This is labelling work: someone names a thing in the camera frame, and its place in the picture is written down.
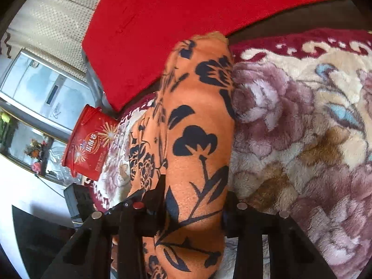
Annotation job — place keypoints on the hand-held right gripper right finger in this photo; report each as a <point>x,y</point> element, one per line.
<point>231,218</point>

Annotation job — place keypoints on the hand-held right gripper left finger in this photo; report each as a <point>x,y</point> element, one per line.
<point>154,203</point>

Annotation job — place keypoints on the orange black floral garment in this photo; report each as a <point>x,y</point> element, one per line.
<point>197,107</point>

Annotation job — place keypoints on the dark grey box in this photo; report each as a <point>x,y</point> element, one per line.
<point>78,203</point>

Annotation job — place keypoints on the red printed bag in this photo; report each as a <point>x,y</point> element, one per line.
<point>87,145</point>

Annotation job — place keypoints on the dark red floral plush blanket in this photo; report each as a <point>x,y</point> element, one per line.
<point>290,122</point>

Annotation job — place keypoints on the black flat panel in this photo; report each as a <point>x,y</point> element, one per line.
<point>35,232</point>

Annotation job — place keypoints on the glass cabinet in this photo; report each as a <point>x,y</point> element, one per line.
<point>23,142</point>

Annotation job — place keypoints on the red cushion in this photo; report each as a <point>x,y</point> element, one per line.
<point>174,14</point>

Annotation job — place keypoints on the beige textured curtain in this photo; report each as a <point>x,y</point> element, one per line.
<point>58,20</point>

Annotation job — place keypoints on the dark brown sofa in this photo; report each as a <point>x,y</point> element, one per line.
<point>305,17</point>

